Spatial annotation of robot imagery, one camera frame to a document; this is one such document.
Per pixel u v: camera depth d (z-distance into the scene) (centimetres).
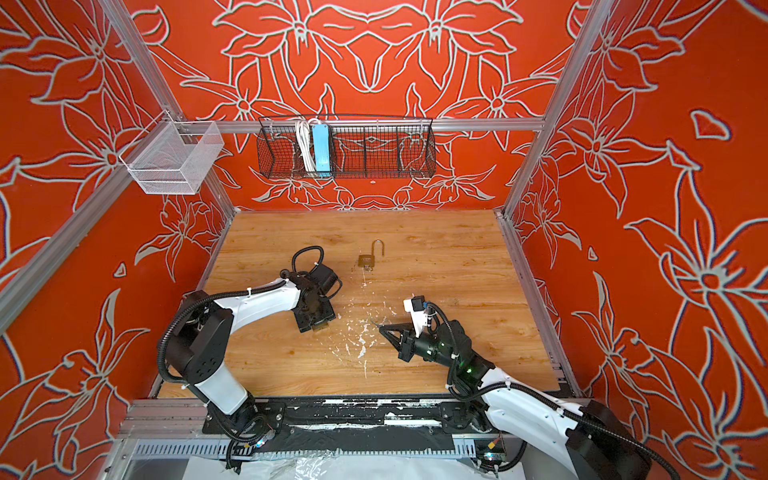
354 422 73
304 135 88
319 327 88
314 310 74
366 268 102
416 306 68
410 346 66
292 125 88
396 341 71
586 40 74
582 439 41
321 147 90
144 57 77
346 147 99
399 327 69
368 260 104
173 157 92
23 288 51
